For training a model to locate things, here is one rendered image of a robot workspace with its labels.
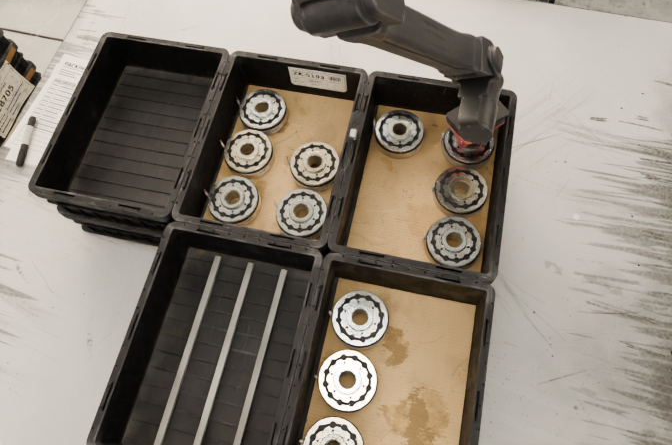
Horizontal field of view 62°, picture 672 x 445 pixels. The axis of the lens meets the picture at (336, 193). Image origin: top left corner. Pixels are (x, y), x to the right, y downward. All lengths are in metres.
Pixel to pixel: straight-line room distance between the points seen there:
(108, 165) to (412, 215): 0.66
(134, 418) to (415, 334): 0.52
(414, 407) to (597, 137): 0.77
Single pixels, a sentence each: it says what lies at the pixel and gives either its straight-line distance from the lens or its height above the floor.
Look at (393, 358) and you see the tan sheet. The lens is 1.05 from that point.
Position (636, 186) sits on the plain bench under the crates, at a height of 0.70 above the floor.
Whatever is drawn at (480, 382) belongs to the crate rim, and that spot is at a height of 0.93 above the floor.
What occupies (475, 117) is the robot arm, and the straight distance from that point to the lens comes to 0.95.
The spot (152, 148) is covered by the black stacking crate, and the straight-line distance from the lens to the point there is 1.29.
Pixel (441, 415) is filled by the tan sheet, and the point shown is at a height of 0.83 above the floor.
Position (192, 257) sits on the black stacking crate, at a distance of 1.15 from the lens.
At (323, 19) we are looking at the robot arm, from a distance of 0.63.
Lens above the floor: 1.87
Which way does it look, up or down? 65 degrees down
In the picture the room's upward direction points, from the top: 9 degrees counter-clockwise
